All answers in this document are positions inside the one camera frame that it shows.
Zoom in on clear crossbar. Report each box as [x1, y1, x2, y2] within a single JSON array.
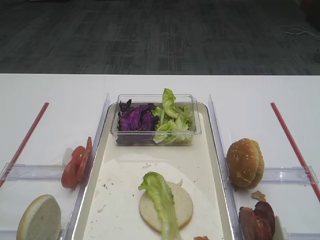
[[0, 163, 64, 181], [260, 166, 319, 185], [286, 233, 320, 240]]

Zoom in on lower right clear crossbar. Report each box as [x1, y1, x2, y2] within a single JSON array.
[[286, 233, 320, 240]]

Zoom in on sesame bun tops right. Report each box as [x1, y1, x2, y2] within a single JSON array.
[[226, 138, 265, 190]]

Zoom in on clear plastic salad box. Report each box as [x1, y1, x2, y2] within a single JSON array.
[[110, 94, 202, 146]]

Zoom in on orange food scrap on tray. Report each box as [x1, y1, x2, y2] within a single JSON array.
[[193, 236, 210, 240]]

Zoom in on red rail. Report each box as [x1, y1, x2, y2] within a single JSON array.
[[270, 102, 320, 200], [0, 102, 49, 187]]

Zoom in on upright bun half left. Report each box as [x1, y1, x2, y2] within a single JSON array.
[[16, 194, 61, 240]]

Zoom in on brown crumb near patties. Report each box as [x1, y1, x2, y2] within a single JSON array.
[[251, 190, 266, 202]]

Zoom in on clear long divider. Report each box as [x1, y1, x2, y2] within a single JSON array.
[[208, 94, 244, 240], [60, 94, 111, 240]]

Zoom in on tomato slices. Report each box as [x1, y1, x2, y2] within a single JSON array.
[[61, 136, 93, 189]]

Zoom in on bottom bun slice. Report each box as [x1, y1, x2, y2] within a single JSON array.
[[139, 181, 194, 233]]

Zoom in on upper left clear crossbar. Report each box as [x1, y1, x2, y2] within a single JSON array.
[[0, 163, 64, 181]]

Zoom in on right red rail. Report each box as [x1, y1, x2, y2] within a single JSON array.
[[270, 102, 320, 200]]

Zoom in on cream metal tray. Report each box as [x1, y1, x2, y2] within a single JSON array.
[[73, 103, 235, 240]]

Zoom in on green lettuce pile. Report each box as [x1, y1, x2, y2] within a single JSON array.
[[152, 88, 193, 145]]

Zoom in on white floor cable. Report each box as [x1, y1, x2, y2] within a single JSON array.
[[279, 24, 320, 39]]

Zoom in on right clear long divider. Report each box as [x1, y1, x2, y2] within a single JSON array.
[[208, 94, 244, 240]]

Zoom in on left clear long divider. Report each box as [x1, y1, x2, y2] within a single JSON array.
[[60, 94, 111, 240]]

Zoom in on upper right clear crossbar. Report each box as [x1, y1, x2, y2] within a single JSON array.
[[260, 166, 319, 185]]

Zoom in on white block behind tomato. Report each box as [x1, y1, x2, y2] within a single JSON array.
[[61, 147, 73, 167]]

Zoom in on purple cabbage leaves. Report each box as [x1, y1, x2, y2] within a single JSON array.
[[117, 99, 160, 131]]

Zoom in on left red rail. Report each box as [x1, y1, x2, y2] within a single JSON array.
[[0, 102, 49, 187]]

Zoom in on lettuce leaf on bun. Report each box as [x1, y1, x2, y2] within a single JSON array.
[[138, 171, 182, 240]]

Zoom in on white block behind patties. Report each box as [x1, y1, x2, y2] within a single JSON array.
[[272, 215, 289, 240]]

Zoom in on remaining meat patty slices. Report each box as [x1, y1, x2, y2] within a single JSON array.
[[238, 201, 275, 240]]

